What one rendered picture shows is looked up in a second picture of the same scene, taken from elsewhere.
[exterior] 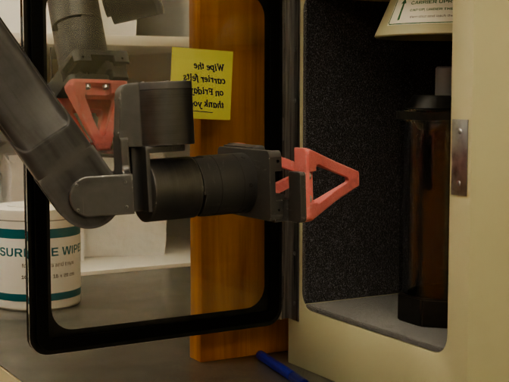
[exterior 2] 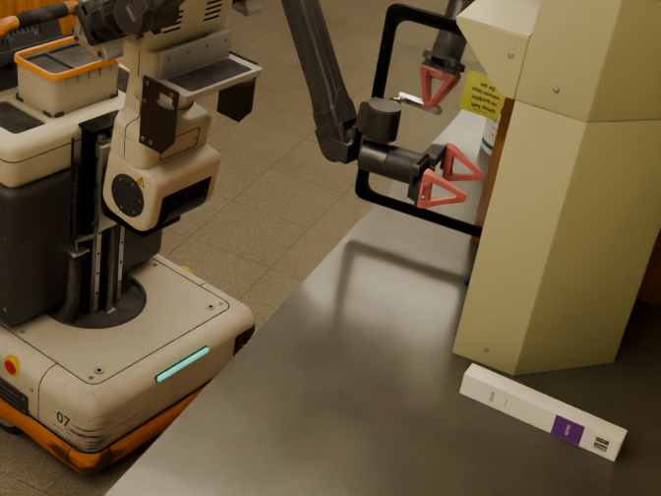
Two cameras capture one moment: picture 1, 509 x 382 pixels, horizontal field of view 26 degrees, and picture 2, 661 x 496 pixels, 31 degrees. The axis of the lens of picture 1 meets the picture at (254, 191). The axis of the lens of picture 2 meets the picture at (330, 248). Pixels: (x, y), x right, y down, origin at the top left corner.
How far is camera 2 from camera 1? 154 cm
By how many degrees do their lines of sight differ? 52
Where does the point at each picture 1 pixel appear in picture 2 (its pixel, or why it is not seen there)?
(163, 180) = (364, 155)
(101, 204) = (333, 153)
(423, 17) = not seen: hidden behind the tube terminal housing
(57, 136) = (325, 113)
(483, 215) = (487, 253)
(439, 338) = not seen: hidden behind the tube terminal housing
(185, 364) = (460, 237)
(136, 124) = (363, 122)
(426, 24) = not seen: hidden behind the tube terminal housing
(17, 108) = (315, 93)
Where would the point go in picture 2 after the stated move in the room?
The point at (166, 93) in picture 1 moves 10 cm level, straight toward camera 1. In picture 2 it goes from (374, 114) to (330, 126)
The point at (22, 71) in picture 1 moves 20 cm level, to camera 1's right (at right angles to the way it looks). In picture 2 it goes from (321, 77) to (392, 127)
